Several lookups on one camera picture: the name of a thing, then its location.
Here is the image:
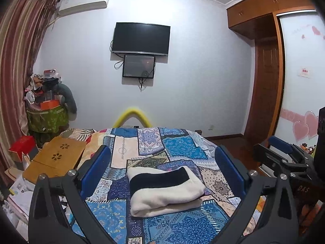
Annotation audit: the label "blue patchwork bedspread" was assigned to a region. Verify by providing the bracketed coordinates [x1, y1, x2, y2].
[61, 126, 257, 244]

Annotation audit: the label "black wall television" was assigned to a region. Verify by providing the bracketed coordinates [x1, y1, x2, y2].
[111, 22, 170, 56]

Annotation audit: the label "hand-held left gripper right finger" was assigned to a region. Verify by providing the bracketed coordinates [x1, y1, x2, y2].
[211, 145, 299, 244]

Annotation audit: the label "small black monitor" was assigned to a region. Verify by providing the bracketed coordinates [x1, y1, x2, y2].
[122, 54, 156, 78]

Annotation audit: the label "white heart-sticker wardrobe door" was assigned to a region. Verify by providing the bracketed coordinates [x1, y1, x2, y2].
[266, 11, 325, 148]

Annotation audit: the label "wooden overhead cabinet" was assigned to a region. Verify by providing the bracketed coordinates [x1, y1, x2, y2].
[227, 0, 318, 40]

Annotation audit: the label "brown wooden door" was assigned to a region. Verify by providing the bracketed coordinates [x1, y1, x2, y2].
[244, 39, 280, 139]

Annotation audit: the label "pile of papers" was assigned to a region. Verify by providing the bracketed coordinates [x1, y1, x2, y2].
[8, 168, 36, 224]

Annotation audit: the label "peach floral blanket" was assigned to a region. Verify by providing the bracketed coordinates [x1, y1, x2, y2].
[83, 130, 113, 163]

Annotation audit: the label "small toy figures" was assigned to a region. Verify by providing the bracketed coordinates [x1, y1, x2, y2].
[300, 144, 316, 154]

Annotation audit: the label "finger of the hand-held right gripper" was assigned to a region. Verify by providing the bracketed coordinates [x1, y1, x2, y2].
[269, 135, 316, 169]
[253, 144, 313, 183]

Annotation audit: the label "red box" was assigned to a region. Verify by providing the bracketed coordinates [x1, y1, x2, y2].
[9, 135, 36, 155]

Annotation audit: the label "wooden lap desk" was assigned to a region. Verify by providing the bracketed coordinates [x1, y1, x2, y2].
[22, 137, 87, 185]

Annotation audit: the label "black and cream striped sweater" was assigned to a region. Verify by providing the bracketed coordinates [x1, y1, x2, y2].
[126, 166, 206, 218]

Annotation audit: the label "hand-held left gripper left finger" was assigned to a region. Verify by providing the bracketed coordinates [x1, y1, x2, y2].
[28, 145, 120, 244]

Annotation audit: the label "grey bed sheet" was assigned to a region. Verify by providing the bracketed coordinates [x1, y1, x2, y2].
[195, 132, 219, 153]

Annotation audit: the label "striped brown curtain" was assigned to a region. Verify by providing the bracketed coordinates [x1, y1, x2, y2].
[0, 0, 60, 181]

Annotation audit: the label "white air conditioner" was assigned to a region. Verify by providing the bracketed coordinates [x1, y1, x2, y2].
[58, 0, 111, 16]

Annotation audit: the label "yellow foam tube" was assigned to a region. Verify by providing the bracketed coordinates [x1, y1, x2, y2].
[112, 107, 152, 127]

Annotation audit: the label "orange box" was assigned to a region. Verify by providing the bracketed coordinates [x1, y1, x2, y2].
[41, 100, 61, 110]

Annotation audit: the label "pile of clutter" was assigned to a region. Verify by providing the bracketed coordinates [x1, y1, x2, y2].
[25, 69, 63, 105]

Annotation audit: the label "striped beige cloth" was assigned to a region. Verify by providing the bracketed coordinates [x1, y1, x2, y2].
[60, 128, 94, 142]

